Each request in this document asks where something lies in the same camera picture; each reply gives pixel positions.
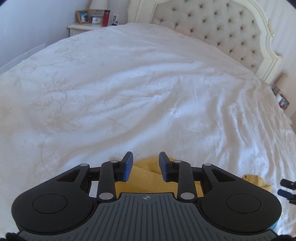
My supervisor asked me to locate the cream tufted headboard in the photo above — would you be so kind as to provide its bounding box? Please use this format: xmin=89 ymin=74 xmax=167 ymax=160
xmin=127 ymin=0 xmax=282 ymax=84

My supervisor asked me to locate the left white table lamp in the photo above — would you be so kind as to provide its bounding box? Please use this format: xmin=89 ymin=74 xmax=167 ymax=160
xmin=89 ymin=0 xmax=108 ymax=16

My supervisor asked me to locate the left cream nightstand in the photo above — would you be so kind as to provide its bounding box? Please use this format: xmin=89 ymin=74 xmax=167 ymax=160
xmin=67 ymin=23 xmax=104 ymax=37

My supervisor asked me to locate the small white desk display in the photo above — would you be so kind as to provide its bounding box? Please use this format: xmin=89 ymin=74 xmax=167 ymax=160
xmin=111 ymin=14 xmax=119 ymax=25

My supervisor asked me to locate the small white alarm clock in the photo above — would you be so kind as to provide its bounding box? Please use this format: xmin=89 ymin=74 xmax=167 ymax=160
xmin=91 ymin=16 xmax=103 ymax=25

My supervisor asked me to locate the wooden photo frame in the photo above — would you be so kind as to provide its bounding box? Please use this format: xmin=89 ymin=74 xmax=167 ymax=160
xmin=278 ymin=94 xmax=290 ymax=110
xmin=76 ymin=10 xmax=91 ymax=24

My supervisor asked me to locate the right wooden photo frame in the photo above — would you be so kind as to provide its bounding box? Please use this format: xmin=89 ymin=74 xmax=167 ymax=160
xmin=278 ymin=94 xmax=290 ymax=110

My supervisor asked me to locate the red water bottle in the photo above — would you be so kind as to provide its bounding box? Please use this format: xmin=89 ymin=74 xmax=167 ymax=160
xmin=101 ymin=9 xmax=110 ymax=27

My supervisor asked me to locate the yellow knit sweater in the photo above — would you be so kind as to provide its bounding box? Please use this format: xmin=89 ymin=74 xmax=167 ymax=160
xmin=115 ymin=157 xmax=273 ymax=197

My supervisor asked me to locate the white embroidered bedspread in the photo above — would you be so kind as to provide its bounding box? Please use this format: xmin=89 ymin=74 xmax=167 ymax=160
xmin=1 ymin=24 xmax=295 ymax=234

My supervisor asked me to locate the left wooden photo frame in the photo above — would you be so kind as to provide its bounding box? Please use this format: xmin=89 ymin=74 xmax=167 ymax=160
xmin=76 ymin=10 xmax=91 ymax=24

